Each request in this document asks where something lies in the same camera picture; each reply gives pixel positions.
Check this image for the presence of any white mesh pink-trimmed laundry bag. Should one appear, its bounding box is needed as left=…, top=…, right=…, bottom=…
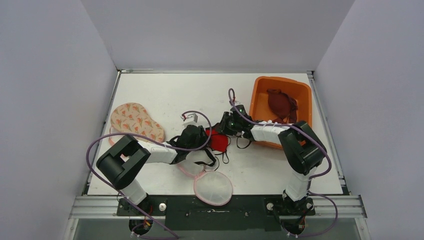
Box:
left=177, top=149, right=233, bottom=207

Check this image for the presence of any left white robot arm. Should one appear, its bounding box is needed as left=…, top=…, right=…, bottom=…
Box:
left=96, top=124, right=210, bottom=216

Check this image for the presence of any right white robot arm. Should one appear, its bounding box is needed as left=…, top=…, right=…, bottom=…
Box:
left=216, top=104, right=328, bottom=215

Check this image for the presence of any dark red bra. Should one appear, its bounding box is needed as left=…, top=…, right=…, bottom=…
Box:
left=266, top=89, right=298, bottom=124

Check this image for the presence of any floral beige bra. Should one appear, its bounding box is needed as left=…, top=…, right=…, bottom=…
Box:
left=109, top=102, right=165, bottom=143

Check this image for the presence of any orange plastic basin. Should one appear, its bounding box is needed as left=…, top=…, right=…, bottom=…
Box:
left=248, top=76, right=313, bottom=151

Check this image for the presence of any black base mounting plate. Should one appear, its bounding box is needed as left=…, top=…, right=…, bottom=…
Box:
left=115, top=194, right=316, bottom=232

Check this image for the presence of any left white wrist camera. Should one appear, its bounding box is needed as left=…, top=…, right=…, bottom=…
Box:
left=181, top=112, right=198, bottom=128

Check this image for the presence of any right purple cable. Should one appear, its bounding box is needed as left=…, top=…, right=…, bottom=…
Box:
left=227, top=87, right=339, bottom=238

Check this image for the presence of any purple cable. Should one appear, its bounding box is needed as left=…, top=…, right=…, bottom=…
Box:
left=86, top=110, right=213, bottom=240
left=227, top=87, right=339, bottom=238

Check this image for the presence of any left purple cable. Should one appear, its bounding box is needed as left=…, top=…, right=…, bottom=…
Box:
left=86, top=110, right=213, bottom=240

